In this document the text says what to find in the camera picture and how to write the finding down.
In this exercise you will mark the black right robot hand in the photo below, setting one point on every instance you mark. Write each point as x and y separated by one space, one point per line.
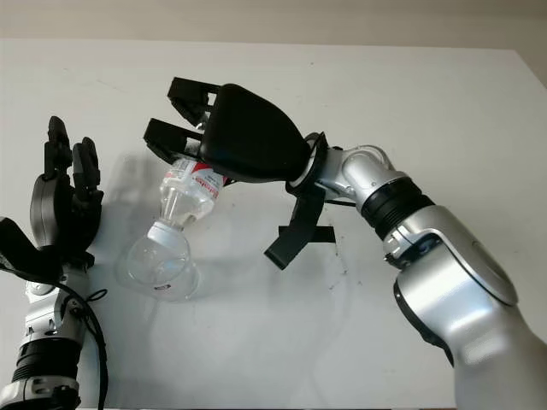
248 136

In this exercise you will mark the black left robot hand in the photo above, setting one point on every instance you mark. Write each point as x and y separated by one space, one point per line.
51 205

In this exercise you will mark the clear plastic water bottle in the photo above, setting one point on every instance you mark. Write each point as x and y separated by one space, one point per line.
188 192

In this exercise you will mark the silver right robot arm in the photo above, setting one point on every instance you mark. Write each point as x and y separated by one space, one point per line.
448 277

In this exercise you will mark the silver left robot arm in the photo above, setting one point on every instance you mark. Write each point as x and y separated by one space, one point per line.
47 333

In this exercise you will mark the black tape mark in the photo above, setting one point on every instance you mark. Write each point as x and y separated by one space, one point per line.
327 235

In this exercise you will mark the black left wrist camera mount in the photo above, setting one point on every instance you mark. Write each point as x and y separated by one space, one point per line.
25 252

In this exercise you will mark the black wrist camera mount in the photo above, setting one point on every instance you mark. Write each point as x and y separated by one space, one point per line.
299 226
25 252

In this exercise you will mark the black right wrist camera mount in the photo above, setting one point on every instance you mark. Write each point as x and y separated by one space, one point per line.
299 226

